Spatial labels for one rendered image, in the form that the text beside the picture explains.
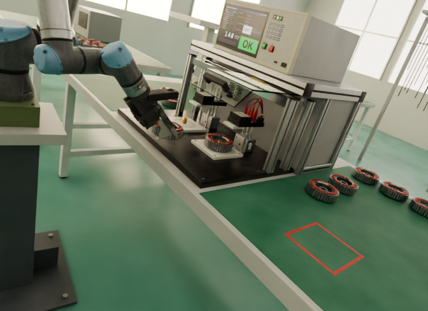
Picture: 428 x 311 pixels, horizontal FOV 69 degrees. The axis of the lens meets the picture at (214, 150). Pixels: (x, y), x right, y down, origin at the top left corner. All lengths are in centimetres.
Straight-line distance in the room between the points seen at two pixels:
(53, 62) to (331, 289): 86
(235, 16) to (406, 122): 643
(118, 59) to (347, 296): 81
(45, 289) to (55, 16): 112
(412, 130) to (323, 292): 686
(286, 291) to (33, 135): 88
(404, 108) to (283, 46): 648
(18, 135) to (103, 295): 82
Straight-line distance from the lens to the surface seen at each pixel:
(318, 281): 81
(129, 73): 94
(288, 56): 118
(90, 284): 166
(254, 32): 131
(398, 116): 762
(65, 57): 94
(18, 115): 119
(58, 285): 163
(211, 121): 144
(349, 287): 85
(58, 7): 96
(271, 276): 78
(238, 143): 131
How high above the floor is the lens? 122
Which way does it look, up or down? 22 degrees down
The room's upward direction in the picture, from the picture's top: 16 degrees clockwise
